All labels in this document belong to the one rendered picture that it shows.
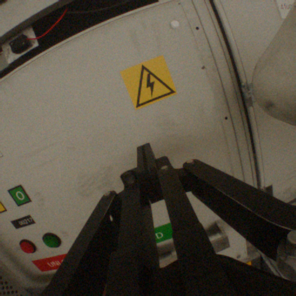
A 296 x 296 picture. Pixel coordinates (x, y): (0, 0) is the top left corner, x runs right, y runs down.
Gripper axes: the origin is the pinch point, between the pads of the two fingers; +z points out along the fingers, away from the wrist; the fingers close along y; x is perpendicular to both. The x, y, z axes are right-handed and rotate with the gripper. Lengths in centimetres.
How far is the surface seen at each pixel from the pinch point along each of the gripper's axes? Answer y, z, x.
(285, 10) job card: 45, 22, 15
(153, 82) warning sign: 3.8, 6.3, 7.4
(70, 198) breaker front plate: -13.0, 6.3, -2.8
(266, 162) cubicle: 27.8, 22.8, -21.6
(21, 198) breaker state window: -21.0, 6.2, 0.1
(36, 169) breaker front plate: -15.5, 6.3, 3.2
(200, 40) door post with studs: 19.4, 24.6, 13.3
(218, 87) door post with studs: 20.0, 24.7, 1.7
